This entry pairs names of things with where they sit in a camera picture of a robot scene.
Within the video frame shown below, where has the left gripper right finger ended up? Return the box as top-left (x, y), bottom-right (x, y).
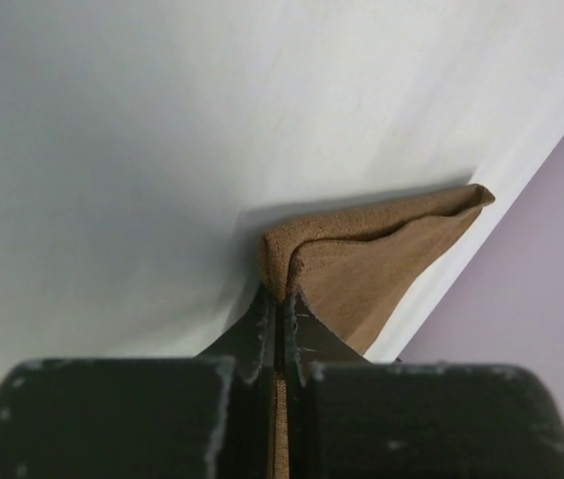
top-left (283, 292), bottom-right (564, 478)

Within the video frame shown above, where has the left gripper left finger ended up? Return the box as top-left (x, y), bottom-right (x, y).
top-left (0, 290), bottom-right (276, 478)

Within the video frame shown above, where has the brown cloth napkin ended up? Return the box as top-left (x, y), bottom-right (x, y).
top-left (256, 183), bottom-right (496, 479)

